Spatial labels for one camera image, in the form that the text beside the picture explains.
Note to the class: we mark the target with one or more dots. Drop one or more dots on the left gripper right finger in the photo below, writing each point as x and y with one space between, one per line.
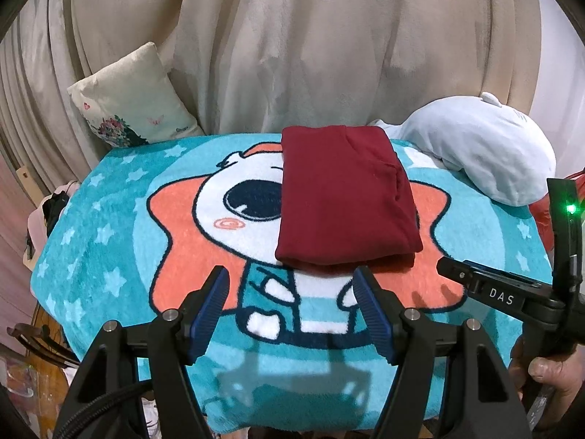
406 342

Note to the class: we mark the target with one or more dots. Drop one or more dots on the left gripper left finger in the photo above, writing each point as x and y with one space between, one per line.
176 339

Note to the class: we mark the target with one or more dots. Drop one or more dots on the dark red garment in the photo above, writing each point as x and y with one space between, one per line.
346 198

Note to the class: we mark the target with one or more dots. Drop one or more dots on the right hand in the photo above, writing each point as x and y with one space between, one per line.
565 374

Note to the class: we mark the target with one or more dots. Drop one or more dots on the turquoise cartoon star blanket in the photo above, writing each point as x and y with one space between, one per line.
291 350

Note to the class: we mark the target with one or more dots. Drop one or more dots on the light blue plush toy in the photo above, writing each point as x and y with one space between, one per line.
501 150

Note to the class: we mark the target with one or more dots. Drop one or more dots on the pink black bag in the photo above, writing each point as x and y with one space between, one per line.
43 219

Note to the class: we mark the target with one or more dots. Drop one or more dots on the cream floral pillow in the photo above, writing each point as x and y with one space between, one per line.
132 103

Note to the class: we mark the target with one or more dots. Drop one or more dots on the beige curtain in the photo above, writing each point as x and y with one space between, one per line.
258 65

